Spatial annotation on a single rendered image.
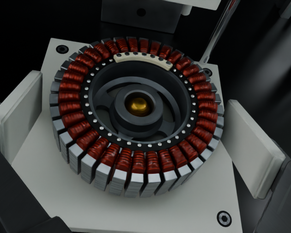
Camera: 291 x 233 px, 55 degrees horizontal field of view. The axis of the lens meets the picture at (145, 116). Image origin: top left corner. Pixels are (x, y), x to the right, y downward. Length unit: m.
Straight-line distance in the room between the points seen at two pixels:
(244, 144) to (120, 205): 0.08
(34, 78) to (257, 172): 0.14
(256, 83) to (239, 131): 0.11
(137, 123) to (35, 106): 0.06
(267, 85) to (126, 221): 0.19
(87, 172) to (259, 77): 0.20
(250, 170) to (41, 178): 0.13
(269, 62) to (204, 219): 0.19
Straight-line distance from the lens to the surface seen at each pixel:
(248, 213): 0.22
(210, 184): 0.20
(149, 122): 0.18
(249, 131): 0.18
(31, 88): 0.17
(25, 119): 0.17
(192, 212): 0.19
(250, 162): 0.17
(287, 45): 0.36
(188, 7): 0.29
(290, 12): 0.40
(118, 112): 0.18
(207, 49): 0.25
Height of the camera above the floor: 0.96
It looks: 56 degrees down
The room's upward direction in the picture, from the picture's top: 20 degrees clockwise
